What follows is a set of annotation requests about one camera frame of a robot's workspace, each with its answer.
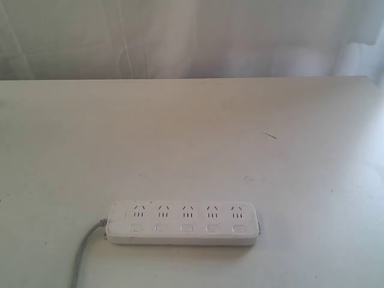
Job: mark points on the white five-outlet power strip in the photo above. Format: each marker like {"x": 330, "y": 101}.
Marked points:
{"x": 172, "y": 222}

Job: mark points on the white backdrop curtain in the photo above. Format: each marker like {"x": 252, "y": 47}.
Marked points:
{"x": 190, "y": 39}

